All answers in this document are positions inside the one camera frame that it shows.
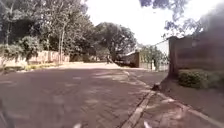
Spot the person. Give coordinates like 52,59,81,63
105,54,113,65

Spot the reddish wall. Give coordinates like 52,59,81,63
0,49,72,68

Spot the low dark wall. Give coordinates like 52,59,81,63
114,51,141,69

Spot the white gate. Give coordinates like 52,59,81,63
137,39,171,72

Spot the pale kerb strip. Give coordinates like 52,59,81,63
119,70,157,128

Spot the red brick path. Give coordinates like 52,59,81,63
0,62,224,128

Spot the brown wall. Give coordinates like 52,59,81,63
167,32,224,80

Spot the tree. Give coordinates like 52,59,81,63
138,0,224,40

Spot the robot's own part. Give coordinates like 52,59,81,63
143,121,152,128

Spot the green hedge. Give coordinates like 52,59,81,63
177,68,224,90

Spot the grass verge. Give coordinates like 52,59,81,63
0,62,65,75

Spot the pale kerb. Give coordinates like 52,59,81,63
155,90,224,128

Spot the row of trees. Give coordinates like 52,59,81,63
0,0,138,64

